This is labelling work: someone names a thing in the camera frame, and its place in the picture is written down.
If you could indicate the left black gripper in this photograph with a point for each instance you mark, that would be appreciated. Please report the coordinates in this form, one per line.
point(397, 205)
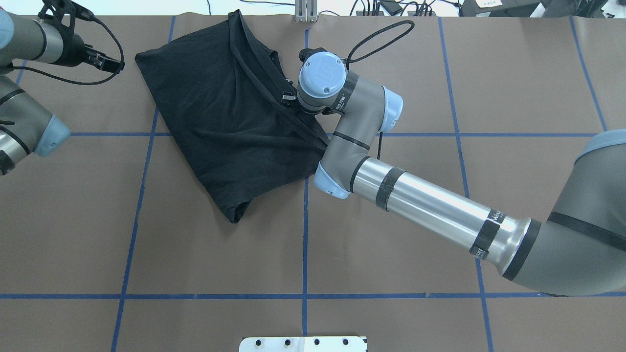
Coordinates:
point(76, 54)

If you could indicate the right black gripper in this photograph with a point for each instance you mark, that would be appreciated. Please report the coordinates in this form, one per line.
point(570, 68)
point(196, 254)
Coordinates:
point(288, 99)

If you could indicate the black t-shirt with logo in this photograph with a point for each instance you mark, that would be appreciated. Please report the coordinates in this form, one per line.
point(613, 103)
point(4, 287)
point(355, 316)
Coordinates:
point(218, 90)

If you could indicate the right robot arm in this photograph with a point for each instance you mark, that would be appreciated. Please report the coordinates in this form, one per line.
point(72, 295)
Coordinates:
point(579, 249)

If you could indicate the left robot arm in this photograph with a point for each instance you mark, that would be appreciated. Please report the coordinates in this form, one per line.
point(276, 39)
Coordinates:
point(27, 126)

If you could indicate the brown paper table mat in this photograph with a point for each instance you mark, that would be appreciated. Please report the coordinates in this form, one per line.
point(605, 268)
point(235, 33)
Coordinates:
point(111, 244)

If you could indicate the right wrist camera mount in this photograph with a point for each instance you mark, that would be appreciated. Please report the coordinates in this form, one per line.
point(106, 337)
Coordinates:
point(307, 52)

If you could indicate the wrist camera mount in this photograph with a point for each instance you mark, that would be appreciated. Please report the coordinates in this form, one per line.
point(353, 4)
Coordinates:
point(62, 14)
point(307, 52)

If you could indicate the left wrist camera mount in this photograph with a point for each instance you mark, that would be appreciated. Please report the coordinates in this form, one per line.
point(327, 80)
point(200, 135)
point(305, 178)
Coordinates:
point(62, 14)

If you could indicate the aluminium frame post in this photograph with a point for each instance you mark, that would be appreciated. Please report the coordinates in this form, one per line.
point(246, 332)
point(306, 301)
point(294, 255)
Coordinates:
point(306, 11)

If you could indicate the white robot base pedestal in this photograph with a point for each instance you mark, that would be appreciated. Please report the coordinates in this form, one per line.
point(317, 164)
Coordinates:
point(347, 343)

